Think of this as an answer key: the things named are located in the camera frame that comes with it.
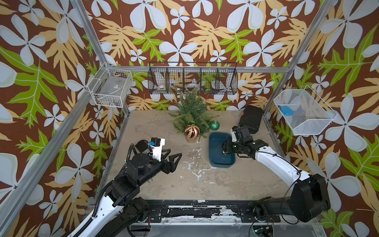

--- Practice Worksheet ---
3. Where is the white mesh basket right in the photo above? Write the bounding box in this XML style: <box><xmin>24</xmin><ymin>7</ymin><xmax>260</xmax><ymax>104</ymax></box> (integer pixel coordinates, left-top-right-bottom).
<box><xmin>273</xmin><ymin>86</ymin><xmax>338</xmax><ymax>136</ymax></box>

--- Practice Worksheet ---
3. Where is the teal plastic tray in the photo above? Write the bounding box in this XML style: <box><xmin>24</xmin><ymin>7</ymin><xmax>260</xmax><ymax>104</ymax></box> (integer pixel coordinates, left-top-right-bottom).
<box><xmin>209</xmin><ymin>132</ymin><xmax>236</xmax><ymax>168</ymax></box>

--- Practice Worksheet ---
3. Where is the small green christmas tree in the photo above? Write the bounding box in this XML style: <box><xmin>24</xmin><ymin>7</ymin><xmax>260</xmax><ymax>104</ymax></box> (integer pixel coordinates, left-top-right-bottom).
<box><xmin>171</xmin><ymin>91</ymin><xmax>217</xmax><ymax>143</ymax></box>

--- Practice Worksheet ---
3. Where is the white round item in basket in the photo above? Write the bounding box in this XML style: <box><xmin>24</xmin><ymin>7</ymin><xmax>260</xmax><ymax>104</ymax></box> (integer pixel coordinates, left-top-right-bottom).
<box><xmin>186</xmin><ymin>83</ymin><xmax>198</xmax><ymax>91</ymax></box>

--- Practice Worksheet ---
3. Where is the blue object in basket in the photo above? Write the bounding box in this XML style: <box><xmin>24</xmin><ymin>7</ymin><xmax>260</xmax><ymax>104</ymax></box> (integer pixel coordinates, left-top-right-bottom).
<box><xmin>279</xmin><ymin>106</ymin><xmax>295</xmax><ymax>116</ymax></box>

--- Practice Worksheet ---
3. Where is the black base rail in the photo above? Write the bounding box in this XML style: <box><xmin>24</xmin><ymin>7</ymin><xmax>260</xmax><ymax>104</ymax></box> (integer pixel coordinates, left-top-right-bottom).
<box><xmin>137</xmin><ymin>199</ymin><xmax>280</xmax><ymax>224</ymax></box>

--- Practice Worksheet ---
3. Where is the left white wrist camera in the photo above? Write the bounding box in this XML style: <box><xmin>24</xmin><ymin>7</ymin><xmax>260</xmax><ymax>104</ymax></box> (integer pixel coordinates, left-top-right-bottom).
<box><xmin>142</xmin><ymin>137</ymin><xmax>165</xmax><ymax>162</ymax></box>

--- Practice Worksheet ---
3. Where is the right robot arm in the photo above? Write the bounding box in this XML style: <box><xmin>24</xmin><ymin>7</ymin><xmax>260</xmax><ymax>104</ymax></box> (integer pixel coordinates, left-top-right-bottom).
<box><xmin>222</xmin><ymin>126</ymin><xmax>331</xmax><ymax>222</ymax></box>

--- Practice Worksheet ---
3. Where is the green glitter ball ornament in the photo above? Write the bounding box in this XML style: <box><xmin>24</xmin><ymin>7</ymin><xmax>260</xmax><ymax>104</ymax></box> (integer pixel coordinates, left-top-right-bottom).
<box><xmin>209</xmin><ymin>120</ymin><xmax>220</xmax><ymax>131</ymax></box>

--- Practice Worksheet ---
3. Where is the black hard case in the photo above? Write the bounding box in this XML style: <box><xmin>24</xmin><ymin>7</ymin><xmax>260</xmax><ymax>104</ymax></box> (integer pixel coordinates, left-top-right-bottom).
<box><xmin>239</xmin><ymin>105</ymin><xmax>263</xmax><ymax>134</ymax></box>

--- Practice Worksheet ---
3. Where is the white wire basket left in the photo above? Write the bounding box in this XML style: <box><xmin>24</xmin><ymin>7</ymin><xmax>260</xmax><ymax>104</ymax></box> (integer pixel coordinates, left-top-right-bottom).
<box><xmin>88</xmin><ymin>63</ymin><xmax>133</xmax><ymax>108</ymax></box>

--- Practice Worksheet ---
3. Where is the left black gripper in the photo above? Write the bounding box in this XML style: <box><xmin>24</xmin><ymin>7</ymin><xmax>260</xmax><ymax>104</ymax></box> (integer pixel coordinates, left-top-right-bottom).
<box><xmin>136</xmin><ymin>148</ymin><xmax>181</xmax><ymax>187</ymax></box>

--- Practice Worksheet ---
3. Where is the black wire basket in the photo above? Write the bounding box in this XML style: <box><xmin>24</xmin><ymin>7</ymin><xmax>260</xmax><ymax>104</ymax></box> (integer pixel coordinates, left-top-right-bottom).
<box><xmin>147</xmin><ymin>62</ymin><xmax>238</xmax><ymax>95</ymax></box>

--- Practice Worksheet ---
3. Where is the red gold striped ornament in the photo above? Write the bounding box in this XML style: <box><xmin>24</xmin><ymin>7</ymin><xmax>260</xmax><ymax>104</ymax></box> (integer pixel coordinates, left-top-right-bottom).
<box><xmin>185</xmin><ymin>124</ymin><xmax>200</xmax><ymax>140</ymax></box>

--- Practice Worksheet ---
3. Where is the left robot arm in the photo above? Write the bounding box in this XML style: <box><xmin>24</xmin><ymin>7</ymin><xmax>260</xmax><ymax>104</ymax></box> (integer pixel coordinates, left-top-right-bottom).
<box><xmin>70</xmin><ymin>137</ymin><xmax>182</xmax><ymax>237</ymax></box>

